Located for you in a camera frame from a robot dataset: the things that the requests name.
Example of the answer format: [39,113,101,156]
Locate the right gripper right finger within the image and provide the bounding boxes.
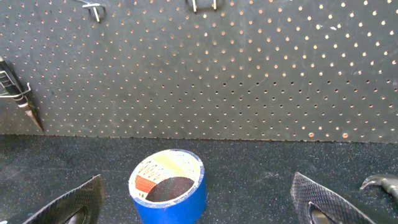
[289,171,377,224]

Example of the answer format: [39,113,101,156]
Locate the pliers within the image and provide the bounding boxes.
[0,55,45,133]

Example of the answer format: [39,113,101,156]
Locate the roll of blue tape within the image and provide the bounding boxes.
[128,148,208,224]

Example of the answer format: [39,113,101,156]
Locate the metal hook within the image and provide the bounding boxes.
[186,0,220,14]
[0,70,32,99]
[74,0,106,24]

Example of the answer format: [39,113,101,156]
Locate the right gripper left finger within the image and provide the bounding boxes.
[21,174,106,224]

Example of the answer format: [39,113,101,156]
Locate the black pegboard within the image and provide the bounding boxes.
[0,0,398,144]

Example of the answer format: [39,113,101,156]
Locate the hammer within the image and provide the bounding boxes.
[359,173,398,205]

